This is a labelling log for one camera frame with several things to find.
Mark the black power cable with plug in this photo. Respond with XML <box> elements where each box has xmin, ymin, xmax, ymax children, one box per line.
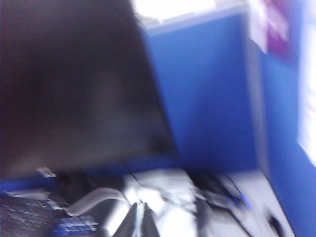
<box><xmin>190</xmin><ymin>172</ymin><xmax>254</xmax><ymax>212</ymax></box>

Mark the black computer keyboard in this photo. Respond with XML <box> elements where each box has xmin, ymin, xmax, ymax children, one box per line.
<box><xmin>0</xmin><ymin>192</ymin><xmax>73</xmax><ymax>237</ymax></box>

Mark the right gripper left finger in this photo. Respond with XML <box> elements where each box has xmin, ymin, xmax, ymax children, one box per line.
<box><xmin>122</xmin><ymin>201</ymin><xmax>144</xmax><ymax>237</ymax></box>

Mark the white cable with white plug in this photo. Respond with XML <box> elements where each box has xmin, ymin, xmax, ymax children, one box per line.
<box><xmin>64</xmin><ymin>187</ymin><xmax>132</xmax><ymax>217</ymax></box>

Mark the white and purple poster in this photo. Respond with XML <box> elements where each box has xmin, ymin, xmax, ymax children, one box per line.
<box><xmin>246</xmin><ymin>0</ymin><xmax>298</xmax><ymax>64</ymax></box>

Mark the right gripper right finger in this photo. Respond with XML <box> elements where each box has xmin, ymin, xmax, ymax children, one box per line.
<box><xmin>144</xmin><ymin>202</ymin><xmax>163</xmax><ymax>237</ymax></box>

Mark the black ASUS computer monitor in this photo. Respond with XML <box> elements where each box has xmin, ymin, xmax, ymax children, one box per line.
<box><xmin>0</xmin><ymin>0</ymin><xmax>179</xmax><ymax>179</ymax></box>

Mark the thin black monitor cable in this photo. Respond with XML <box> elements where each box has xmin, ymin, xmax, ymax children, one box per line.
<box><xmin>122</xmin><ymin>161</ymin><xmax>151</xmax><ymax>191</ymax></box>

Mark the silver partition post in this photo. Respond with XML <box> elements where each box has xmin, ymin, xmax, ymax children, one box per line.
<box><xmin>243</xmin><ymin>14</ymin><xmax>270</xmax><ymax>175</ymax></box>

